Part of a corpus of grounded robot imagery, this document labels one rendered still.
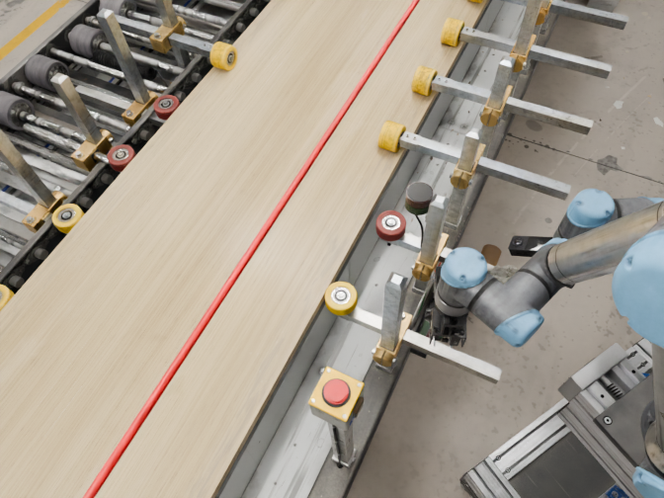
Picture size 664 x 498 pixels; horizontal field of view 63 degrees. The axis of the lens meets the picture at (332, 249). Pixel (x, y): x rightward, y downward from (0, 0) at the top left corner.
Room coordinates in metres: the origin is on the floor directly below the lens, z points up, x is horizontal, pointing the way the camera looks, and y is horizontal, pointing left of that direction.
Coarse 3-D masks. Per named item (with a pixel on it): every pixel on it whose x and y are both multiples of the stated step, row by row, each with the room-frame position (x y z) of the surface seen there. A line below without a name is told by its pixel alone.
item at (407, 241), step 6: (408, 234) 0.79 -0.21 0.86; (384, 240) 0.79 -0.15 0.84; (396, 240) 0.77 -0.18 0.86; (402, 240) 0.77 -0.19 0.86; (408, 240) 0.77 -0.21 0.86; (414, 240) 0.77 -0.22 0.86; (420, 240) 0.76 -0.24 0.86; (402, 246) 0.76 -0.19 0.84; (408, 246) 0.76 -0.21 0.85; (414, 246) 0.75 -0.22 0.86; (444, 252) 0.72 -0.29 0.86; (444, 258) 0.71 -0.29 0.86
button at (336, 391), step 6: (330, 384) 0.27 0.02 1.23; (336, 384) 0.27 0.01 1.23; (342, 384) 0.27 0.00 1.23; (324, 390) 0.27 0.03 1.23; (330, 390) 0.27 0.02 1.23; (336, 390) 0.26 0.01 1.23; (342, 390) 0.26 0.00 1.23; (348, 390) 0.26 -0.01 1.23; (330, 396) 0.26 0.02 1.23; (336, 396) 0.25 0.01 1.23; (342, 396) 0.25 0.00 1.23; (330, 402) 0.25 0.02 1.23; (336, 402) 0.25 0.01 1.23; (342, 402) 0.25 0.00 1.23
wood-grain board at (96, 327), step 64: (320, 0) 1.79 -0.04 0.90; (384, 0) 1.76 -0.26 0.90; (448, 0) 1.72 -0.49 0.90; (256, 64) 1.47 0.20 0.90; (320, 64) 1.45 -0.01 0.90; (384, 64) 1.42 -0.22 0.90; (448, 64) 1.39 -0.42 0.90; (192, 128) 1.21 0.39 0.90; (256, 128) 1.18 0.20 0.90; (320, 128) 1.16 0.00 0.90; (128, 192) 0.98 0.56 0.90; (192, 192) 0.96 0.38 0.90; (256, 192) 0.94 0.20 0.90; (320, 192) 0.92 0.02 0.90; (64, 256) 0.78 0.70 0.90; (128, 256) 0.77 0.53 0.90; (192, 256) 0.75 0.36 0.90; (256, 256) 0.73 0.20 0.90; (320, 256) 0.72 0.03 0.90; (0, 320) 0.61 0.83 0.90; (64, 320) 0.60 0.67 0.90; (128, 320) 0.58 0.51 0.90; (192, 320) 0.57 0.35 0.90; (256, 320) 0.55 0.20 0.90; (0, 384) 0.45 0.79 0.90; (64, 384) 0.43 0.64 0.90; (128, 384) 0.42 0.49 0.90; (192, 384) 0.41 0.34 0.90; (256, 384) 0.39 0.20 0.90; (0, 448) 0.30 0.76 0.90; (64, 448) 0.29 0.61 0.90; (128, 448) 0.28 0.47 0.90; (192, 448) 0.27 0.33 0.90
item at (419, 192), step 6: (414, 186) 0.74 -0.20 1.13; (420, 186) 0.74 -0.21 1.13; (426, 186) 0.74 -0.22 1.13; (408, 192) 0.73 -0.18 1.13; (414, 192) 0.73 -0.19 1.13; (420, 192) 0.73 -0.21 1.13; (426, 192) 0.72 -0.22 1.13; (432, 192) 0.72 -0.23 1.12; (414, 198) 0.71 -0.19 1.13; (420, 198) 0.71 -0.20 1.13; (426, 198) 0.71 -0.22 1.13; (426, 216) 0.70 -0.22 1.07; (420, 222) 0.72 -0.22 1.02; (420, 246) 0.71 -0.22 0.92
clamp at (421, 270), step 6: (444, 234) 0.77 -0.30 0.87; (444, 240) 0.75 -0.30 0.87; (444, 246) 0.74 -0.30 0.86; (420, 252) 0.72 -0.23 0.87; (438, 252) 0.72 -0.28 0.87; (438, 258) 0.70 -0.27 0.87; (420, 264) 0.69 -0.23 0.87; (426, 264) 0.68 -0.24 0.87; (414, 270) 0.68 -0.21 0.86; (420, 270) 0.67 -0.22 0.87; (426, 270) 0.67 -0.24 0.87; (432, 270) 0.67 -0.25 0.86; (414, 276) 0.67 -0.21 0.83; (420, 276) 0.67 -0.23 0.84; (426, 276) 0.66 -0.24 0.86
